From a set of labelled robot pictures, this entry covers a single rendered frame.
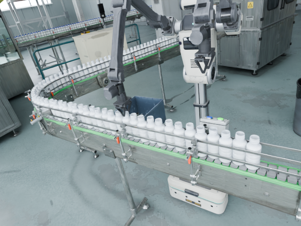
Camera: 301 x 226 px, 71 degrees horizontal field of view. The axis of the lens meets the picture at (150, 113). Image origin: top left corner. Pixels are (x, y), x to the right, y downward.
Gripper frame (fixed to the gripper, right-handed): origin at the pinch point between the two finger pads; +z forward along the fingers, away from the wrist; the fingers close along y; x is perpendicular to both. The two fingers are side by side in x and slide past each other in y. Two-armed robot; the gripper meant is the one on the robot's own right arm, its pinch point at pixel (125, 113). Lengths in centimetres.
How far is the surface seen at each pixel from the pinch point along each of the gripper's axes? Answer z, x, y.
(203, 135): 2.6, 49.0, 2.4
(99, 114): 2.9, -21.9, 2.0
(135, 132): 9.9, 6.8, 3.2
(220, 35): 33, -41, -338
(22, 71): 62, -494, -174
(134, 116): 0.1, 7.3, 1.4
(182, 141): 9.0, 38.0, 2.7
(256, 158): 8, 73, 4
